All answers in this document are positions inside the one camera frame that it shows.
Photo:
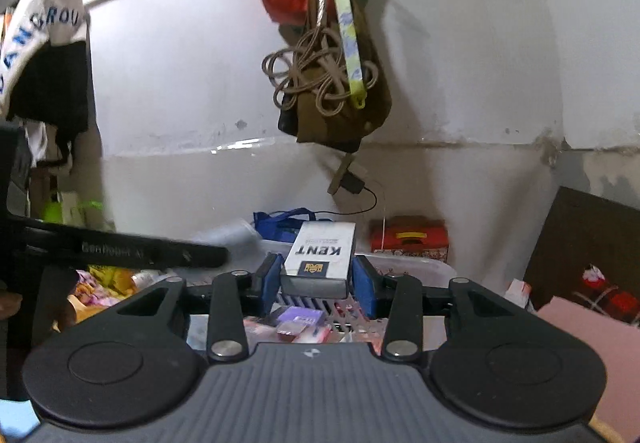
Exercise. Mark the green white bag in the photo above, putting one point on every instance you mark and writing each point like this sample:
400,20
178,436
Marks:
69,209

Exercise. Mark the red plaid pillow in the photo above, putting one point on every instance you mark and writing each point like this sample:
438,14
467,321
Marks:
596,293

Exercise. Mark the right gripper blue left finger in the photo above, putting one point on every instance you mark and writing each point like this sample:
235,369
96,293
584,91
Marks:
265,284

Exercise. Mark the white black hanging jacket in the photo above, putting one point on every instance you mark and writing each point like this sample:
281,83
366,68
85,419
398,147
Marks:
45,77

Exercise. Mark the small white red box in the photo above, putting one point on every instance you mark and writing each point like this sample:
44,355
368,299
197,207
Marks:
518,293

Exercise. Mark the purple small carton box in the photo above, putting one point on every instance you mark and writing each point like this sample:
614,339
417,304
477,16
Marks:
292,321

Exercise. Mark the black charger with cable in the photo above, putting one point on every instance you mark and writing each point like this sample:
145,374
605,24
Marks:
345,179

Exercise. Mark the red printed gift box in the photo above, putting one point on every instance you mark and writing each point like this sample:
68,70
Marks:
410,236

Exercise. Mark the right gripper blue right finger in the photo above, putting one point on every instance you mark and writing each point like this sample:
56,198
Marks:
372,290

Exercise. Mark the brown hanging bag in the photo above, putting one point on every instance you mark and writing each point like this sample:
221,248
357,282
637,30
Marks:
311,88

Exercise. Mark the pink blanket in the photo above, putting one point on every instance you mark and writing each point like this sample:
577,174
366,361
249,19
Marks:
617,344

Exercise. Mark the dark wooden headboard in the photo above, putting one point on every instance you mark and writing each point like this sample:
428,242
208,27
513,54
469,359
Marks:
582,230

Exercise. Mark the clear plastic perforated basket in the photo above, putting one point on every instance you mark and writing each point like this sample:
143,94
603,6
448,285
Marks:
343,320

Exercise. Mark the blue printed tote bag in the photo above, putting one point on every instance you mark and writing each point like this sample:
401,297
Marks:
282,226

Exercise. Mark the white Kent cigarette box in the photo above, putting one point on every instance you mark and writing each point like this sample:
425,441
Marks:
318,264

